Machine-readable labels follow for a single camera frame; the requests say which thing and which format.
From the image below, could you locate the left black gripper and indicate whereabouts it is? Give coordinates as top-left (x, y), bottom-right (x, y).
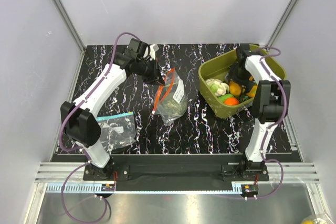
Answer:
top-left (136, 57), bottom-right (165, 86)

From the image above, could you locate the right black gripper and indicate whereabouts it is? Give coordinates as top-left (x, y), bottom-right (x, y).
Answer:
top-left (224, 62), bottom-right (255, 94)

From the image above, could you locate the olive green plastic basket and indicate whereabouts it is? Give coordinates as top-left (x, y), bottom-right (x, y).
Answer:
top-left (198, 44), bottom-right (287, 119)

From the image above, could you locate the red zip clear bag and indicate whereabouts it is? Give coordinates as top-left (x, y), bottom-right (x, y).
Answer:
top-left (152, 68), bottom-right (187, 126)

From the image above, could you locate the green netted melon toy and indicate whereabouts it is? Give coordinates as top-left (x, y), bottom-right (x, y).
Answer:
top-left (161, 98), bottom-right (187, 116)

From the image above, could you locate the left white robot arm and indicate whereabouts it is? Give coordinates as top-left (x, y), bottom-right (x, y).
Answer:
top-left (59, 39), bottom-right (165, 180)

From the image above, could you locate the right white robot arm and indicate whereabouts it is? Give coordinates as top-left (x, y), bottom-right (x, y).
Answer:
top-left (226, 44), bottom-right (291, 180)

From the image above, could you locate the blue zip clear bag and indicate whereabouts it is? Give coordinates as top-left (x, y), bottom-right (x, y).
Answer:
top-left (96, 112), bottom-right (136, 154)

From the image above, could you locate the orange fruit toy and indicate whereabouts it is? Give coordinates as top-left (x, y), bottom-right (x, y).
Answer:
top-left (229, 81), bottom-right (242, 96)

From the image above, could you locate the yellow orange mango toy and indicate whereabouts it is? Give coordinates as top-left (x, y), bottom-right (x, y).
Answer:
top-left (243, 85), bottom-right (258, 98)

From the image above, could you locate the small orange tangerine toy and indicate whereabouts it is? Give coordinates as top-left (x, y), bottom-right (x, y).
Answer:
top-left (224, 97), bottom-right (240, 106)

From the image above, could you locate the green cucumber toy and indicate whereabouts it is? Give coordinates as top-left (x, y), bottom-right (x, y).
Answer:
top-left (218, 93), bottom-right (234, 103)

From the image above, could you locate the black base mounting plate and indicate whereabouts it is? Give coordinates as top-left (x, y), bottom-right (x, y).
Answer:
top-left (83, 154), bottom-right (269, 192)

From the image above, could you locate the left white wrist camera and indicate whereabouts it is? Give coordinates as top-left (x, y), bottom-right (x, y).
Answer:
top-left (148, 44), bottom-right (159, 60)

